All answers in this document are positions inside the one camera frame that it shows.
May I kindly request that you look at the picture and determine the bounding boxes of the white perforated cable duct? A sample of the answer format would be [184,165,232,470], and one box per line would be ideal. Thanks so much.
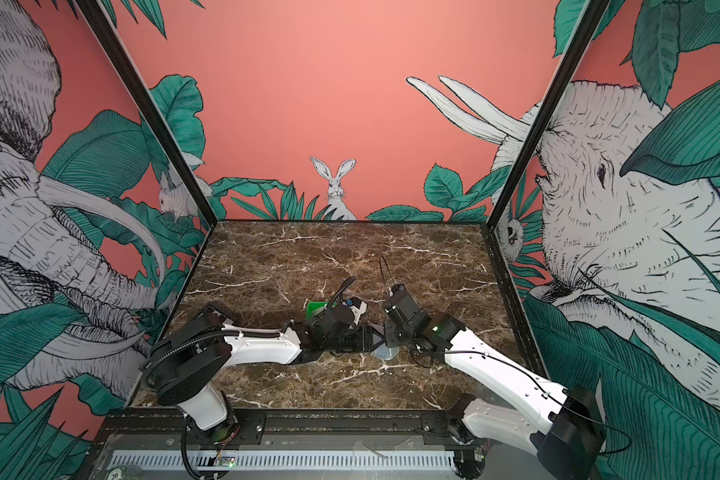
[107,450,456,472]

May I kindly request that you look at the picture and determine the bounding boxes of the left black frame post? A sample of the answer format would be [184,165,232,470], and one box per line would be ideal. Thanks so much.
[75,0,218,230]

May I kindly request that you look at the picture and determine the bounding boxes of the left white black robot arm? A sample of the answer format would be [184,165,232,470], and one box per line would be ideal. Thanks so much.
[140,298,384,432]

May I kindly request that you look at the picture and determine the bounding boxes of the right black frame post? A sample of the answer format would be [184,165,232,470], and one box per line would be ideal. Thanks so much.
[487,0,609,231]

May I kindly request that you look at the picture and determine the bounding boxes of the black front mounting rail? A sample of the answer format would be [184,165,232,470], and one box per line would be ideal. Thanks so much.
[93,409,577,448]

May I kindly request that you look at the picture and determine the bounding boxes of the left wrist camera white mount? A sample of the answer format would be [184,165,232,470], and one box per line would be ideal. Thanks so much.
[344,297,367,326]

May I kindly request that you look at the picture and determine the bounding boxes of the green plastic card tray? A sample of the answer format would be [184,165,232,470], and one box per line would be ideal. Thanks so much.
[305,301,327,320]

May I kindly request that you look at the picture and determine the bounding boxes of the black frame post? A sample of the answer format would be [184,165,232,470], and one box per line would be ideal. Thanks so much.
[75,0,218,230]
[487,0,609,231]

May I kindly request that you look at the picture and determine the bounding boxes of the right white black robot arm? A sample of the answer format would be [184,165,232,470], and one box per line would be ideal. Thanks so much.
[383,284,606,479]

